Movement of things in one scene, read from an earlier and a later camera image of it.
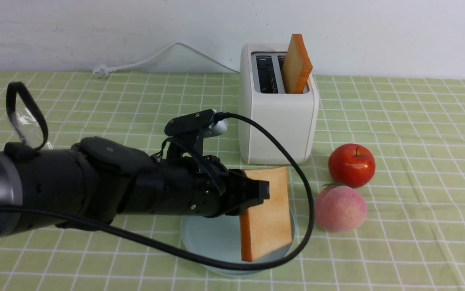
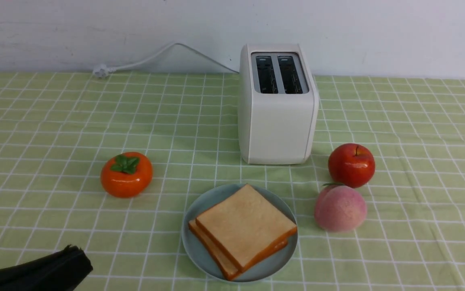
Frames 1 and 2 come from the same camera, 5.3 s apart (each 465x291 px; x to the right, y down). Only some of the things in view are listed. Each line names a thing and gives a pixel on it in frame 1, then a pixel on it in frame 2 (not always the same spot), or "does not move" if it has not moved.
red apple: x=352 y=165 does not move
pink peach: x=340 y=209 does not move
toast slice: x=267 y=227 → x=228 y=268
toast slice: x=296 y=66 → x=247 y=226
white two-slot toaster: x=291 y=119 does not move
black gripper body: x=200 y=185 → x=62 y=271
